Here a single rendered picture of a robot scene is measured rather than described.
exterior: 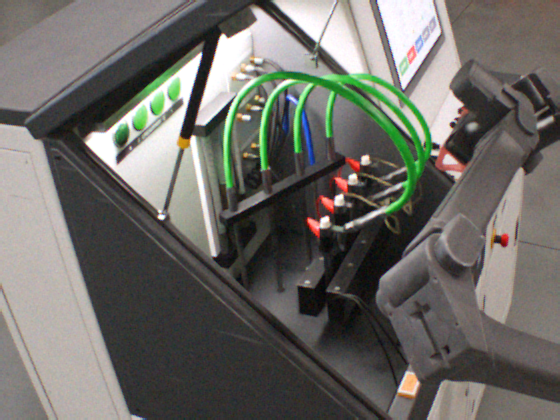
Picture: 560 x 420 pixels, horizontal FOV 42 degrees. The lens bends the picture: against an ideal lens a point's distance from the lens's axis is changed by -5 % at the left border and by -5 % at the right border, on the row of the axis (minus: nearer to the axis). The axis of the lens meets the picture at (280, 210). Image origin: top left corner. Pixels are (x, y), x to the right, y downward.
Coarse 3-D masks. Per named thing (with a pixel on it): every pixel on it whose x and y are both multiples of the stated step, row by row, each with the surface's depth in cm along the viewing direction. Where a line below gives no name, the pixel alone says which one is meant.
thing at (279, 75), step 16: (256, 80) 137; (272, 80) 135; (304, 80) 132; (320, 80) 131; (240, 96) 140; (352, 96) 130; (368, 112) 131; (384, 128) 131; (224, 144) 148; (400, 144) 132; (224, 160) 151
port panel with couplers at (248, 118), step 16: (240, 48) 165; (224, 64) 160; (240, 64) 166; (240, 80) 163; (256, 96) 176; (240, 112) 170; (256, 112) 172; (240, 128) 171; (256, 128) 179; (240, 144) 173; (256, 144) 178; (256, 160) 182
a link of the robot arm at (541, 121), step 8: (544, 104) 124; (536, 112) 126; (544, 112) 126; (552, 112) 124; (536, 120) 127; (544, 120) 125; (552, 120) 124; (544, 128) 125; (552, 128) 124; (544, 136) 126; (552, 136) 125; (544, 144) 128
